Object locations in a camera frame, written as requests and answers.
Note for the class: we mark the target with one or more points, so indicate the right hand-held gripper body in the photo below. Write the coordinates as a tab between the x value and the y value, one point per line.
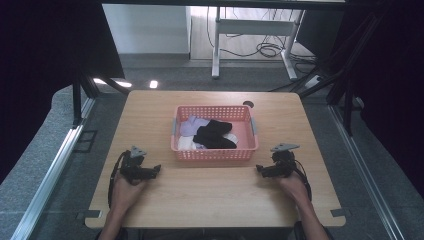
285	163

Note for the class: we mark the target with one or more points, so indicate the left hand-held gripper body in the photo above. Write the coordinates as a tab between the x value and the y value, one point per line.
131	166

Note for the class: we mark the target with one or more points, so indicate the person's right hand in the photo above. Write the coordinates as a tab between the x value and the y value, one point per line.
295	188

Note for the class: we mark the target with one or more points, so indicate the person's left hand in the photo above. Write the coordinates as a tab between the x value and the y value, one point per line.
125	195

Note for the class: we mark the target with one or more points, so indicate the pink plastic basket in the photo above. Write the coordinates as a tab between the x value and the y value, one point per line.
247	133

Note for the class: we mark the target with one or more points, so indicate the white sock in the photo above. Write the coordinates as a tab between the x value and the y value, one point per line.
186	143
232	137

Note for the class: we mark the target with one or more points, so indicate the purple sock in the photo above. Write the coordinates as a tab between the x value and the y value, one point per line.
193	125

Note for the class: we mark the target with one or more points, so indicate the black sock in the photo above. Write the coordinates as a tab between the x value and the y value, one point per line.
213	135

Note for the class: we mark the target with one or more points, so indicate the black metal stand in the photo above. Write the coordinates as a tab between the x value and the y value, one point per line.
348	110
77	103

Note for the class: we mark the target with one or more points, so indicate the white power strip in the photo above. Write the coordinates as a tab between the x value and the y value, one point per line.
313	81

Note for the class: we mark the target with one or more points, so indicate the dark panel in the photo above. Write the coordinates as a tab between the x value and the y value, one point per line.
316	33

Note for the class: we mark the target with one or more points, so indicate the black curtain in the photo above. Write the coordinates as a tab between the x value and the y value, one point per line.
393	83
36	66

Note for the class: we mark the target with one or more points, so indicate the aluminium floor rail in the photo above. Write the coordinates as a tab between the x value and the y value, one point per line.
50	180
366	176

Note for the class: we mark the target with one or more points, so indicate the white metal desk frame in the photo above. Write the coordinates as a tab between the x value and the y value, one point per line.
253	27

